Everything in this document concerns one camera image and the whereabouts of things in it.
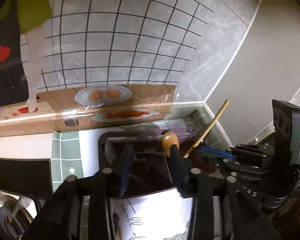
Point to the purple plastic utensil holder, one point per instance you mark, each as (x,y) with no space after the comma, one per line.
(150,177)

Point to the wooden chopstick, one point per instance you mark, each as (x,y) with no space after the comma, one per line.
(119,231)
(210,126)

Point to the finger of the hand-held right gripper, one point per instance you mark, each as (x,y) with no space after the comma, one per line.
(245,168)
(215,151)

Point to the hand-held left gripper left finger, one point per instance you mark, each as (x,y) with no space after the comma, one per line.
(125,177)

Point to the black gas stove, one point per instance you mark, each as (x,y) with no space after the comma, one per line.
(20,175)

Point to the wooden spoon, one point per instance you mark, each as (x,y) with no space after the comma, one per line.
(168,140)

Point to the green and white printed mat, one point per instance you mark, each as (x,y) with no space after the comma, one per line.
(70,150)

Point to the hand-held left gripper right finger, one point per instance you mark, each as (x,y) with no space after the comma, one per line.
(177,172)

